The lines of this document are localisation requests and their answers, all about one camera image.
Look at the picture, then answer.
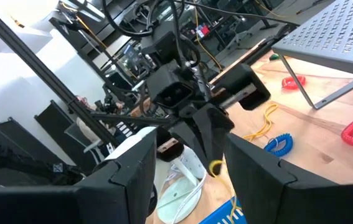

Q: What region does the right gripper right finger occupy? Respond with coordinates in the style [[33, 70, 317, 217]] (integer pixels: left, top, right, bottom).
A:
[[225, 133, 353, 224]]

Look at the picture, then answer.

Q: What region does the blue plastic basket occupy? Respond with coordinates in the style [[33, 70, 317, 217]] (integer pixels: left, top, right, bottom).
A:
[[198, 196, 248, 224]]

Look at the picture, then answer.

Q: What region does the yellow cable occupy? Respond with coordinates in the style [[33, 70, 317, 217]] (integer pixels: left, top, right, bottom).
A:
[[193, 0, 224, 71]]

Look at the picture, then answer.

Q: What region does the black flat panel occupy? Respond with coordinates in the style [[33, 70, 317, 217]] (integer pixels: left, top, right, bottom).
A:
[[34, 99, 101, 175]]

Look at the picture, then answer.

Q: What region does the office chair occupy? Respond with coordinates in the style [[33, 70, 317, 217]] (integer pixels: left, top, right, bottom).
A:
[[225, 15, 258, 50]]

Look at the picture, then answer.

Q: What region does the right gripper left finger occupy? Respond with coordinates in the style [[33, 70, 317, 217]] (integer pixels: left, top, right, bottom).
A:
[[0, 127, 159, 224]]

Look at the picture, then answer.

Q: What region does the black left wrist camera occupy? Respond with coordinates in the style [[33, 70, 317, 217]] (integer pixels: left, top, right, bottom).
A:
[[146, 67, 195, 110]]

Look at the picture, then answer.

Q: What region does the person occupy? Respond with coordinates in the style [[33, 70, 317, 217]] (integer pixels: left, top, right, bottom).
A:
[[75, 95, 133, 156]]

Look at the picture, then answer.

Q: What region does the white cylindrical device with cable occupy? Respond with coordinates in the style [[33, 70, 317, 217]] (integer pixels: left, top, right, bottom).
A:
[[168, 161, 208, 224]]

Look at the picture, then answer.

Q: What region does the black aluminium table frame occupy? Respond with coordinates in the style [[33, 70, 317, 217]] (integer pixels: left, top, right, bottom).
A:
[[0, 0, 298, 147]]

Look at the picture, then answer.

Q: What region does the blue coil wristband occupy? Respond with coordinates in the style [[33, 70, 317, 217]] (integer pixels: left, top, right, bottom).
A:
[[263, 133, 294, 157]]

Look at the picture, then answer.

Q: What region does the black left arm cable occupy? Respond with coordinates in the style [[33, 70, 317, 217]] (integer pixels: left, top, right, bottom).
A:
[[101, 0, 202, 40]]

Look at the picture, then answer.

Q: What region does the grey perforated metal stand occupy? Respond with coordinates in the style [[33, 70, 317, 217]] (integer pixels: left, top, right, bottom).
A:
[[271, 0, 353, 110]]

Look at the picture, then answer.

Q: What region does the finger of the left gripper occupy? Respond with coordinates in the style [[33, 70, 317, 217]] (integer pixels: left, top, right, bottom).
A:
[[194, 104, 235, 167], [169, 119, 214, 170]]

